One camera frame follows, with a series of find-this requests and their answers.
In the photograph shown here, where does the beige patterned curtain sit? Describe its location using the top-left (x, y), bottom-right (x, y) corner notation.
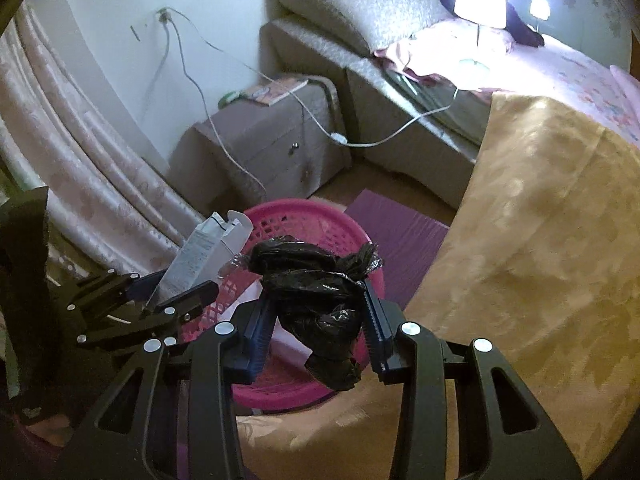
top-left (0, 2), bottom-right (211, 281)

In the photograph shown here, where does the white paper sheet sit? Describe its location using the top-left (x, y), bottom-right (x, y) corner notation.
top-left (240, 280), bottom-right (313, 361)

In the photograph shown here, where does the grey upholstered nightstand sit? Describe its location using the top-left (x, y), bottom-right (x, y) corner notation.
top-left (170, 76), bottom-right (353, 211)

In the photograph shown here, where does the white carton box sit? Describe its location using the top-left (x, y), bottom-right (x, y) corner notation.
top-left (160, 210), bottom-right (255, 308)

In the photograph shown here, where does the pink quilt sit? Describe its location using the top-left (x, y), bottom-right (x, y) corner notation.
top-left (610, 64), bottom-right (640, 91)

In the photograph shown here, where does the white charger cable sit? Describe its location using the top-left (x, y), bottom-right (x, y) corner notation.
top-left (162, 22), bottom-right (268, 201)

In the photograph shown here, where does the grey headboard cushion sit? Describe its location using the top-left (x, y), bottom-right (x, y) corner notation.
top-left (265, 0), bottom-right (453, 58)

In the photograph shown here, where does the pink ruffled pillow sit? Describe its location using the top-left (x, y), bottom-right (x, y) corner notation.
top-left (375, 22), bottom-right (516, 86)

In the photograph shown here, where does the floral pink bedsheet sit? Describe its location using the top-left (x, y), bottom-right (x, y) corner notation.
top-left (480, 35), bottom-right (640, 151)

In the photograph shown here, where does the purple mat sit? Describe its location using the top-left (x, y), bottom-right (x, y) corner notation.
top-left (345, 189), bottom-right (451, 313)

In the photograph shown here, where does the golden floral bedspread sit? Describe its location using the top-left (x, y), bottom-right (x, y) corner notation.
top-left (235, 92), bottom-right (640, 480)

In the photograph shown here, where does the white lamp cable with switch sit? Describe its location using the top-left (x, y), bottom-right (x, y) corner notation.
top-left (167, 7), bottom-right (481, 148)

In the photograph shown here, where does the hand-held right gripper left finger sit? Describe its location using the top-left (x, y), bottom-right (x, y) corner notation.
top-left (57, 300), bottom-right (281, 480)

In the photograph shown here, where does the pink plastic basket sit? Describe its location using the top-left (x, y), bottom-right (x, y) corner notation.
top-left (177, 199), bottom-right (387, 413)

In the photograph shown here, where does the grey upholstered bed frame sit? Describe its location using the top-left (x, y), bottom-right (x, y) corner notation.
top-left (259, 19), bottom-right (496, 211)

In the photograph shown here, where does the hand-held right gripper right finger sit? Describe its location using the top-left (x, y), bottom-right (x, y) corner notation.
top-left (362, 280), bottom-right (583, 480)

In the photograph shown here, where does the colourful book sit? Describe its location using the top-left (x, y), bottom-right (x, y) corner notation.
top-left (242, 76), bottom-right (310, 107)

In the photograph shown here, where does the black plastic bag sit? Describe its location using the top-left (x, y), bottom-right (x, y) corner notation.
top-left (247, 241), bottom-right (386, 391)

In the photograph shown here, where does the small bedside lamp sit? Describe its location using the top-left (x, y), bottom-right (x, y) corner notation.
top-left (529, 0), bottom-right (551, 33)

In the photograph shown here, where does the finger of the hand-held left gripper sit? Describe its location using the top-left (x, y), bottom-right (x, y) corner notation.
top-left (62, 269), bottom-right (168, 313)
top-left (75, 280), bottom-right (221, 351)

